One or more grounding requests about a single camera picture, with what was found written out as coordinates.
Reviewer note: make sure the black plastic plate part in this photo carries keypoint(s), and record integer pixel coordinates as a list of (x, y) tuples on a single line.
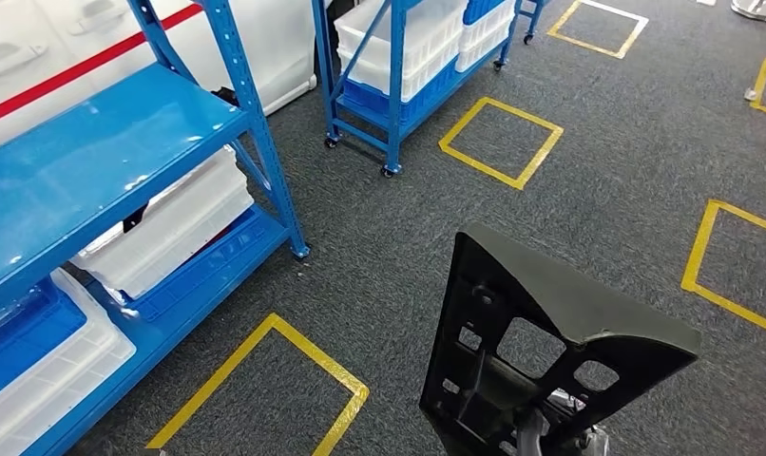
[(547, 283)]

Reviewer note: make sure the blue metal shelf rack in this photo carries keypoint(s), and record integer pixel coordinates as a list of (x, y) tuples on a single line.
[(93, 157)]

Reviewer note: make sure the blue rack on casters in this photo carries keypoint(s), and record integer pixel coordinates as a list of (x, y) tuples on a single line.
[(395, 75)]

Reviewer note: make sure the white car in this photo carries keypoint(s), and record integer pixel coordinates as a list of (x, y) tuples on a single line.
[(263, 50)]

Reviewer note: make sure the red barrier belt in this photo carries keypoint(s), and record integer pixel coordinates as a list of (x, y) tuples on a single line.
[(74, 72)]

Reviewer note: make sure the stanchion with chrome base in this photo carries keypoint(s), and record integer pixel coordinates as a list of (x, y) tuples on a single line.
[(757, 7)]

